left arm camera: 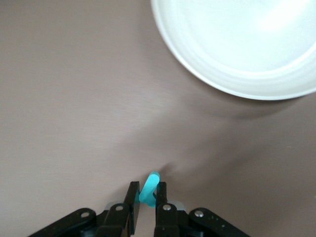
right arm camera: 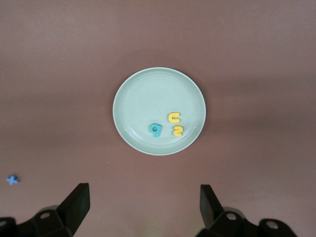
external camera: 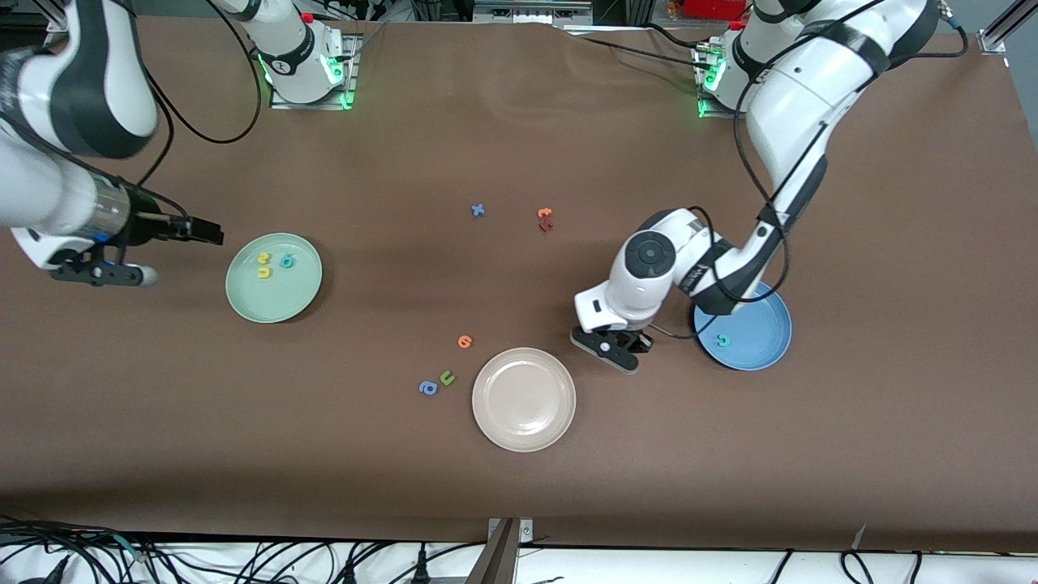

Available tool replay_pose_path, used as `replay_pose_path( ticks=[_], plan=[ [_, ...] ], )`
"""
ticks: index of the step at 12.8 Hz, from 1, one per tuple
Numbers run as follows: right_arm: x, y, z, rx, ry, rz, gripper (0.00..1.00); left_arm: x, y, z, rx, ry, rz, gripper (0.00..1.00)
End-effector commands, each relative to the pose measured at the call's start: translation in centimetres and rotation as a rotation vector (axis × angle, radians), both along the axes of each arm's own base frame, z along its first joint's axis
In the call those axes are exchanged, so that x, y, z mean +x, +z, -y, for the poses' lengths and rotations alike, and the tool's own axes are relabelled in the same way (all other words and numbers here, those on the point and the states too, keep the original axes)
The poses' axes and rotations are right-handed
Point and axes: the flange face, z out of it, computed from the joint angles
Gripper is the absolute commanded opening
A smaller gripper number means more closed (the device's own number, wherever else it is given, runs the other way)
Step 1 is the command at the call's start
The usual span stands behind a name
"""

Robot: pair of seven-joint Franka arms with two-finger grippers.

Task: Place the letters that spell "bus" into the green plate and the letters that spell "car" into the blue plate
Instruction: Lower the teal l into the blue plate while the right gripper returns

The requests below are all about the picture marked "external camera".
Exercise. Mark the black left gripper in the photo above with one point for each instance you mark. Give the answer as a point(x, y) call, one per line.
point(637, 346)

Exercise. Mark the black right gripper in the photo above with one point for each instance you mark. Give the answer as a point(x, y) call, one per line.
point(148, 226)

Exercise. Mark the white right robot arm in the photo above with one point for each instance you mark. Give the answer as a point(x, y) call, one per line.
point(32, 186)

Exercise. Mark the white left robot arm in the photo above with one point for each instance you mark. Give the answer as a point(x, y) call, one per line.
point(795, 97)

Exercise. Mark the green plate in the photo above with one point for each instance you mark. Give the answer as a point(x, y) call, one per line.
point(276, 296)

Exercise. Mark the beige plate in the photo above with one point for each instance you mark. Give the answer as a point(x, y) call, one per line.
point(524, 399)

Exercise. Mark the blue plate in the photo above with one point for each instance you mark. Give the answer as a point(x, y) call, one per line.
point(762, 341)

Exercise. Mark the blue letter a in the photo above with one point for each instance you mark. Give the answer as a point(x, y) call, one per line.
point(428, 388)

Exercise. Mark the white tape scrap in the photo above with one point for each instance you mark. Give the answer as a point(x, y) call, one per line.
point(859, 535)

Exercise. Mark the red box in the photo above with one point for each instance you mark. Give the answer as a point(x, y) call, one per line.
point(714, 8)

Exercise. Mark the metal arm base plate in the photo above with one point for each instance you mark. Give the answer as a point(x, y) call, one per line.
point(714, 112)
point(280, 101)

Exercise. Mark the metal table bracket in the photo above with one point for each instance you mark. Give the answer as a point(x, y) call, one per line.
point(507, 560)

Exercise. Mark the grey metal rail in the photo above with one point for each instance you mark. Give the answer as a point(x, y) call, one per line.
point(527, 12)

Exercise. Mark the aluminium profile post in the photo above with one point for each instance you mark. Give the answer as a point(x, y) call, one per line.
point(1001, 28)

